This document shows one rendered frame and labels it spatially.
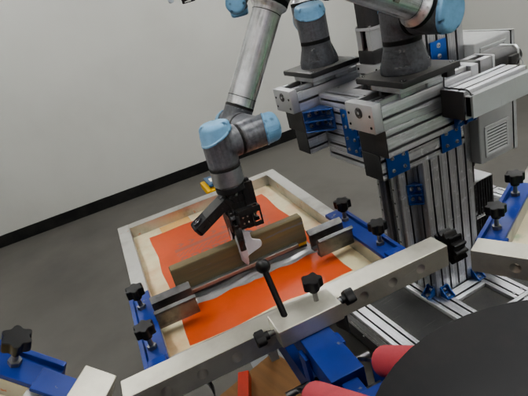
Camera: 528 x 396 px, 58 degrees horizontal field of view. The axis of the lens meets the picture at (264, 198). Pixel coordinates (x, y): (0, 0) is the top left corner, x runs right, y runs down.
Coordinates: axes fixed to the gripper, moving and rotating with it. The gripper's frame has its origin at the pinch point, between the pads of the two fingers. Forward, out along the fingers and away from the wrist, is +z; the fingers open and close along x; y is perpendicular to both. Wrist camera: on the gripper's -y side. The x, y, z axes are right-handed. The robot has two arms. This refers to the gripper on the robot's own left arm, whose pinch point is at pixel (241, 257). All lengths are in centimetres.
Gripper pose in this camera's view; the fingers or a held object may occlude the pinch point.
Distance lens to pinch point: 122.5
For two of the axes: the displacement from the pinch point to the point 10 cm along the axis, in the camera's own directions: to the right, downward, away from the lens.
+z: 2.2, 8.9, 4.0
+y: 9.1, -3.4, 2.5
